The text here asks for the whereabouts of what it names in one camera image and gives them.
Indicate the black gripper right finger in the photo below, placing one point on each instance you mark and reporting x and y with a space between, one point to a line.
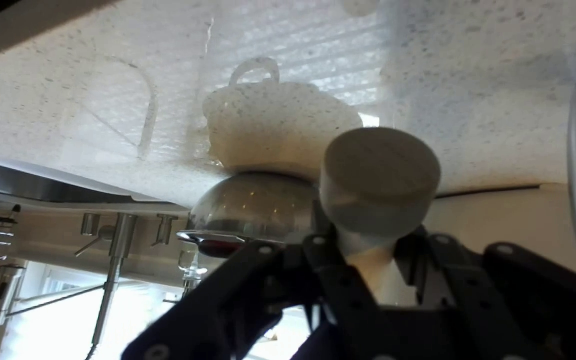
535 301

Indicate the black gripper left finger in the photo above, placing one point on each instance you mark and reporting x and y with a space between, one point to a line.
248 293

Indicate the metal bowl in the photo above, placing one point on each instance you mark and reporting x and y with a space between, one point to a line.
255 207

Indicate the chrome kitchen faucet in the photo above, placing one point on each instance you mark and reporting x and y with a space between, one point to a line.
119 252

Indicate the white bin with green lid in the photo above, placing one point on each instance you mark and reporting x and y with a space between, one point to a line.
274 123

